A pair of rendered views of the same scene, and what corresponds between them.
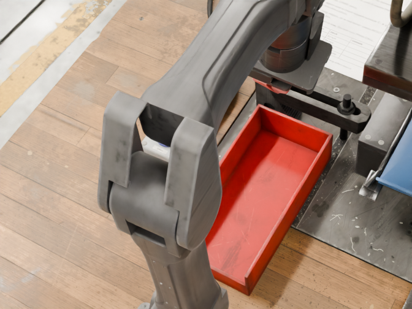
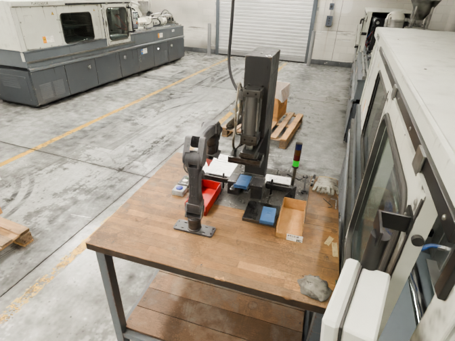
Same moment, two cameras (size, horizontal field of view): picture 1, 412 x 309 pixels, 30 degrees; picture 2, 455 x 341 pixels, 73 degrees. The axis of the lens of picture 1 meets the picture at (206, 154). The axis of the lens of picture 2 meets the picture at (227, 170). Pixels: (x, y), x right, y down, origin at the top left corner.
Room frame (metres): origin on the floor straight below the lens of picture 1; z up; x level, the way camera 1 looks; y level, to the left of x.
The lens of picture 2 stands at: (-0.79, 0.37, 1.91)
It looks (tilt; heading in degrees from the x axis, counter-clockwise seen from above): 30 degrees down; 337
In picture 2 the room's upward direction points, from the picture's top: 2 degrees clockwise
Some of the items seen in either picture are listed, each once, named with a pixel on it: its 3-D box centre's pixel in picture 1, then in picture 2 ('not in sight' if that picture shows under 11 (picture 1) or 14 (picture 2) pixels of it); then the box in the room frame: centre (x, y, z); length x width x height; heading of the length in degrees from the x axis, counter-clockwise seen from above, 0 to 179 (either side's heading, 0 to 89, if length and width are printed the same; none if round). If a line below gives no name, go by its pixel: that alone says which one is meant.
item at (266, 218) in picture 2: not in sight; (267, 214); (0.28, -0.32, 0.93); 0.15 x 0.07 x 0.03; 144
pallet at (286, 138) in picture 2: not in sight; (265, 124); (3.32, -1.99, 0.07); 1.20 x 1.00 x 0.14; 135
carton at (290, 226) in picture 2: not in sight; (292, 218); (0.21, -0.42, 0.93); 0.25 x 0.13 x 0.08; 141
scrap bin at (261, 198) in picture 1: (254, 195); (204, 196); (0.54, -0.06, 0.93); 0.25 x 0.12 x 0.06; 141
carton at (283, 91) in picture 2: not in sight; (269, 99); (3.56, -2.18, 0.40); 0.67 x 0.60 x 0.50; 133
